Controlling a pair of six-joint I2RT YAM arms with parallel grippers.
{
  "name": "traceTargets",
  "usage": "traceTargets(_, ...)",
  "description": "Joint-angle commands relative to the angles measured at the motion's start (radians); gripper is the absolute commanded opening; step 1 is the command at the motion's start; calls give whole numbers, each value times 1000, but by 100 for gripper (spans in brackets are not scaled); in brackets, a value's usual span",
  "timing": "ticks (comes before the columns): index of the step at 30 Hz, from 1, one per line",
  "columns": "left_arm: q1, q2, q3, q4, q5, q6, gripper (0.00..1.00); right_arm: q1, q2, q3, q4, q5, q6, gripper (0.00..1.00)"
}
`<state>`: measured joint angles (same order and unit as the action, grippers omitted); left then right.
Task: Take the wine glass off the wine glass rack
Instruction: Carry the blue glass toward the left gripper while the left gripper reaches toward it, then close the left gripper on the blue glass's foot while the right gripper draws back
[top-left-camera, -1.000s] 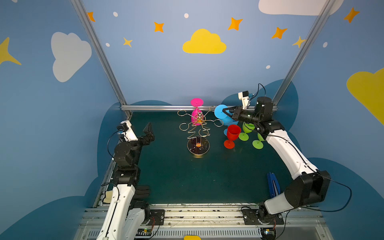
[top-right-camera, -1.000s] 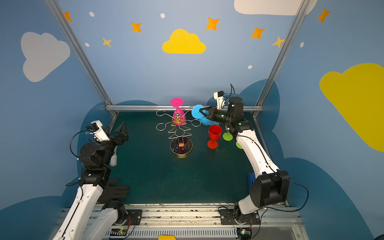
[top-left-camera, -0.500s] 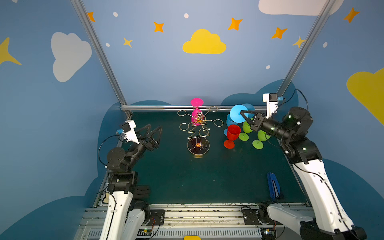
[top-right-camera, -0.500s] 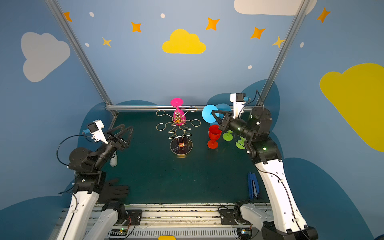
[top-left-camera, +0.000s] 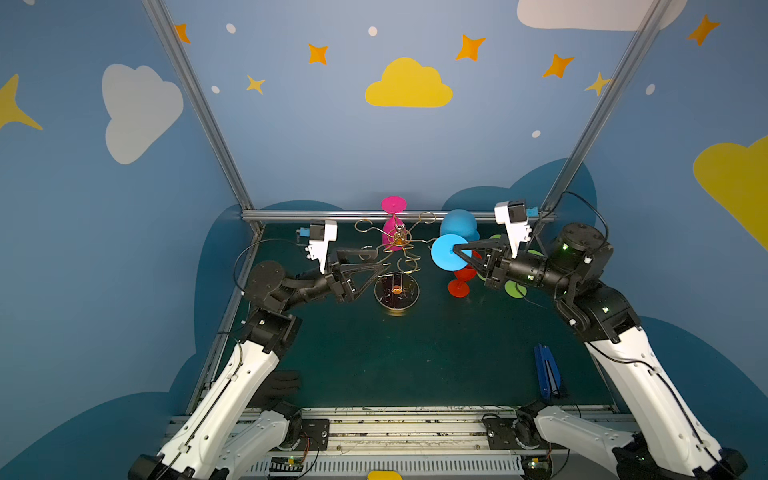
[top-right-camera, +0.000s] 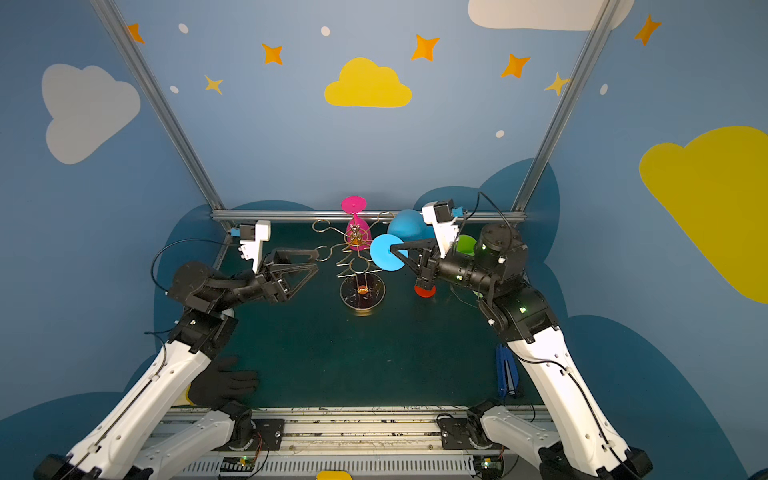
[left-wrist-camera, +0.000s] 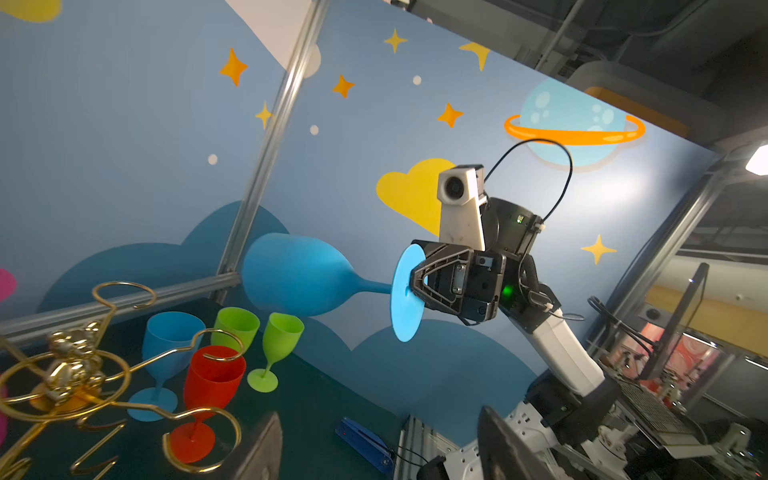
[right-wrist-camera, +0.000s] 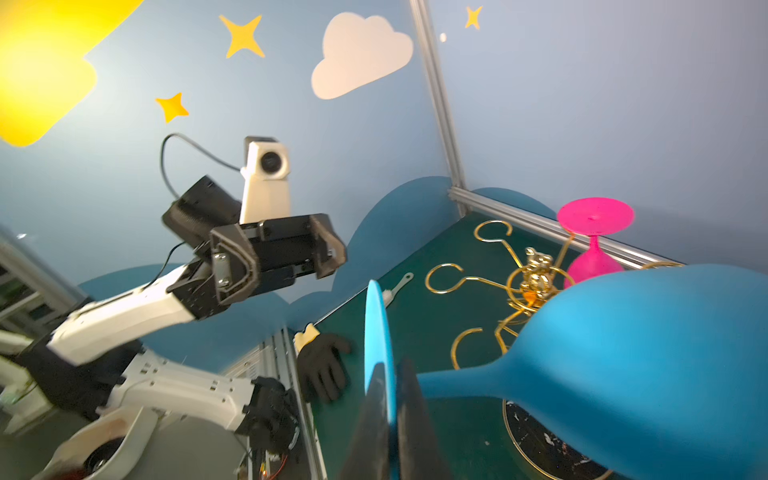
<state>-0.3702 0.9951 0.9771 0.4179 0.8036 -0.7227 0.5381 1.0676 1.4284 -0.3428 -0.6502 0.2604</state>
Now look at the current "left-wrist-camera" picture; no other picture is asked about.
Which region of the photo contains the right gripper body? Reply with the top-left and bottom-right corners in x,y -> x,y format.
463,249 -> 508,323

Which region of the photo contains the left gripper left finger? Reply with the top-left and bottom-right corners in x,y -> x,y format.
227,411 -> 284,480

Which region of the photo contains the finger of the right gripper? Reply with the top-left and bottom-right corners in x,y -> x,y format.
410,240 -> 474,300
411,286 -> 480,326

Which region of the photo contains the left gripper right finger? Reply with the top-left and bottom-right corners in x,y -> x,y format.
477,406 -> 556,480

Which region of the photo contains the red wine glass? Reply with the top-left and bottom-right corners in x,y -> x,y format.
170,345 -> 246,464

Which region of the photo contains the green wine glass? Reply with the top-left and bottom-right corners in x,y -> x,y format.
247,312 -> 305,393
211,307 -> 261,353

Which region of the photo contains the blue wine glass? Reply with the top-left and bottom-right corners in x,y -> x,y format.
240,233 -> 426,342
129,311 -> 206,413

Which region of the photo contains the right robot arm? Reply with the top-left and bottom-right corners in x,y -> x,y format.
409,198 -> 620,446

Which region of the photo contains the blue tool at table edge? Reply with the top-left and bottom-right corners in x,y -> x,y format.
334,417 -> 395,476

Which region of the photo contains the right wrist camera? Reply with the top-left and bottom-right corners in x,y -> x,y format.
437,164 -> 488,251

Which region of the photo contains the right frame post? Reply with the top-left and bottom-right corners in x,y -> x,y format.
211,1 -> 330,304

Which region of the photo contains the gold wire glass rack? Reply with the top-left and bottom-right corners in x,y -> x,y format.
1,281 -> 243,479

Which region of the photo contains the rear frame bar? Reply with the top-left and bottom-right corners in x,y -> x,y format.
1,272 -> 241,344

